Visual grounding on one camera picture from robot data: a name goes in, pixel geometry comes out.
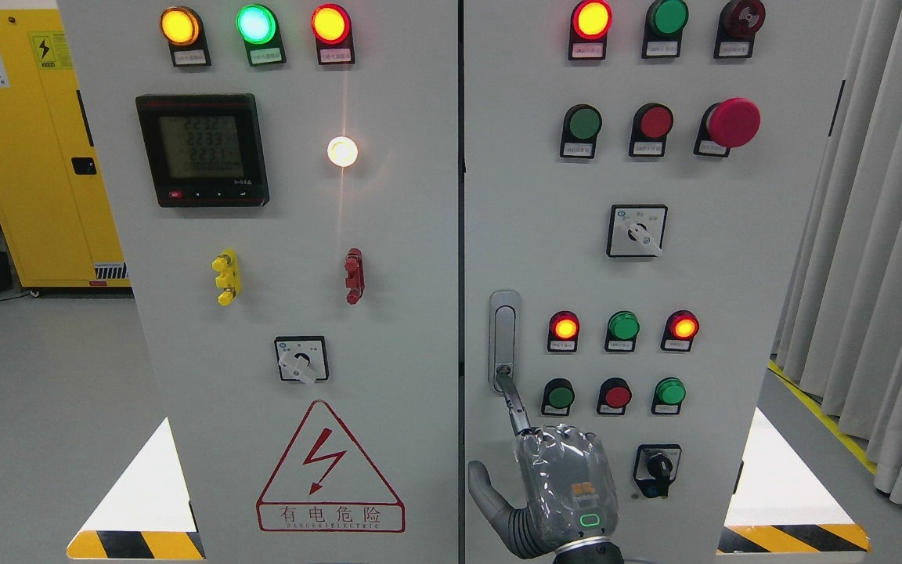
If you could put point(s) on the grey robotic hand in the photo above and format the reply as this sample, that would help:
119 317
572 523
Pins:
568 483

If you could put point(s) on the silver door handle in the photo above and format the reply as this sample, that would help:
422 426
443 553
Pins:
503 309

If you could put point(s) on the right cabinet door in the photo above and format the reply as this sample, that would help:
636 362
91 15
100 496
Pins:
537 224

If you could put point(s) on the cabinet door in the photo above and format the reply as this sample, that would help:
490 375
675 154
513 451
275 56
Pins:
537 224
393 356

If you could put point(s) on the left cabinet door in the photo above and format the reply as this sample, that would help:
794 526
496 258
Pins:
393 356

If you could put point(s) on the green push button lower left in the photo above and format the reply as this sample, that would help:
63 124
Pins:
557 397

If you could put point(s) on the green push button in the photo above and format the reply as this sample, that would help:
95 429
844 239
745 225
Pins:
557 397
580 127
669 396

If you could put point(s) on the red push button lower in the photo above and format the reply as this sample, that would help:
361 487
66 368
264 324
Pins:
614 396

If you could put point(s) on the red push button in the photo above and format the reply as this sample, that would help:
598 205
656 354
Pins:
651 125
614 396

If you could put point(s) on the green push button lower right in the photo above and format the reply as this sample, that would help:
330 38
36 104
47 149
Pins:
669 396

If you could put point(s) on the red lit light middle left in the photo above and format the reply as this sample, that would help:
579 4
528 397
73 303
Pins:
563 332

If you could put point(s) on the red lit light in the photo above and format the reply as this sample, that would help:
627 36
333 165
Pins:
679 331
563 332
588 32

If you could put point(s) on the green light middle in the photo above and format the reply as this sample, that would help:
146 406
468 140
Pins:
621 332

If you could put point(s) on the red lit light middle right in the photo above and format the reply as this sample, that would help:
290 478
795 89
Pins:
679 331

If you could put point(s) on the red danger warning sticker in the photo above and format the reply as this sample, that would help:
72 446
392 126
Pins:
325 482

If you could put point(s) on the red terminal block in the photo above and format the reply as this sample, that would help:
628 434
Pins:
355 279

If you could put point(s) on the grey curtain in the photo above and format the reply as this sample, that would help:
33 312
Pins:
840 336

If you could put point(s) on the green push button upper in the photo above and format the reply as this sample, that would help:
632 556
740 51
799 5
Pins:
580 127

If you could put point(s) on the red push button upper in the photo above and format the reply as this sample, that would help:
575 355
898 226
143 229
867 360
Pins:
651 125

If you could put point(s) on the red emergency stop button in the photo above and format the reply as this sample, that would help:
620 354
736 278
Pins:
727 125

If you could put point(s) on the yellow terminal block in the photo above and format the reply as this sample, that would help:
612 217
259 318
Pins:
226 266

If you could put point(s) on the white lit indicator light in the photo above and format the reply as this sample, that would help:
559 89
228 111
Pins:
343 151

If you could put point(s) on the green light top right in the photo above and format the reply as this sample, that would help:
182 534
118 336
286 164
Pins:
663 27

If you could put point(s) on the red lit light top right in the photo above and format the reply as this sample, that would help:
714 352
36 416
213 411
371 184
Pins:
588 32

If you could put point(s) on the black digital power meter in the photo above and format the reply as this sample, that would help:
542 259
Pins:
204 150

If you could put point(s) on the dark red buzzer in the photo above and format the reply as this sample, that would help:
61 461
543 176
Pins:
736 29

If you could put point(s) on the red indicator light top left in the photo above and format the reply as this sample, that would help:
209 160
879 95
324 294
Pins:
333 31

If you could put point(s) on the green indicator light top left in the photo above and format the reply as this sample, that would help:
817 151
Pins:
259 29

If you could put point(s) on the yellow indicator light top left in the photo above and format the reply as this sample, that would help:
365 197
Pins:
184 31

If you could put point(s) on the yellow safety cabinet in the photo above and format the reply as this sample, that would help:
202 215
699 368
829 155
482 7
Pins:
54 210

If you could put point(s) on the black key switch bottom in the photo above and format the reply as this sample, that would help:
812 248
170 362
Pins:
656 468

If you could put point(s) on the right upper rotary selector switch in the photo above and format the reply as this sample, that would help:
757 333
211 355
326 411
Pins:
636 230

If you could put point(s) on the rotary selector switch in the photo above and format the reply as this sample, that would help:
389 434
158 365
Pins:
636 230
302 358

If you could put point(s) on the left rotary selector switch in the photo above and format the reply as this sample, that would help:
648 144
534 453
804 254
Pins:
302 358

